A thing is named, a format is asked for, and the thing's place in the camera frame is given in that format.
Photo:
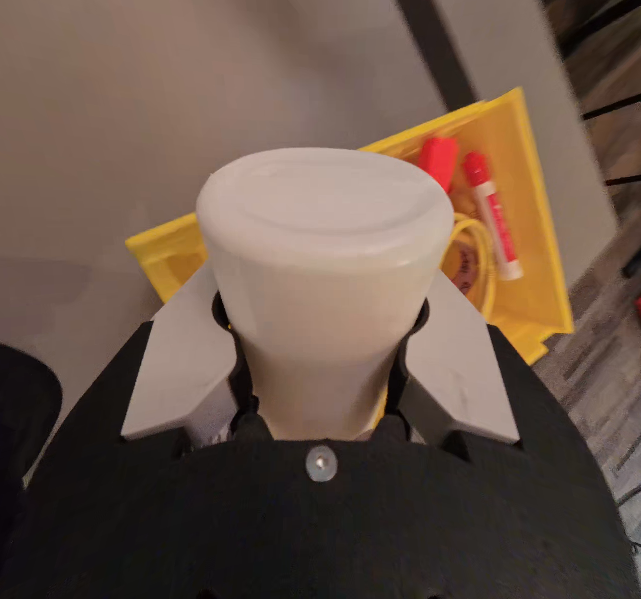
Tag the yellow plastic bin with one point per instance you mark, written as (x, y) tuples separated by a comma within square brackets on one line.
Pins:
[(531, 258)]

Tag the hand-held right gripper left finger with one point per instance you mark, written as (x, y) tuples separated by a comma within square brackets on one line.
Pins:
[(175, 373)]

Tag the red and white marker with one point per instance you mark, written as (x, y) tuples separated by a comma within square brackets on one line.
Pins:
[(493, 218)]

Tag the white bottle with black cap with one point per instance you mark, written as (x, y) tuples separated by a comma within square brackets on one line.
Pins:
[(320, 258)]

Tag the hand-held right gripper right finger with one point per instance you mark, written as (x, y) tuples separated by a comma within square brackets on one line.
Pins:
[(460, 378)]

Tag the red packet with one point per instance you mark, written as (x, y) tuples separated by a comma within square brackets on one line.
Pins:
[(438, 161)]

